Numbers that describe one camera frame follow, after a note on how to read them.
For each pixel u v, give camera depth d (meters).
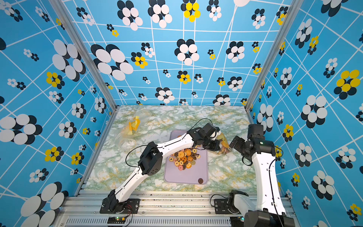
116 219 0.72
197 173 0.89
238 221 0.70
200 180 0.82
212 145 0.79
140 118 1.05
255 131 0.56
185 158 0.89
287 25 0.74
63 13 0.71
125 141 0.96
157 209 0.74
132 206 0.73
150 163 0.59
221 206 0.72
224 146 0.92
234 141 0.69
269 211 0.37
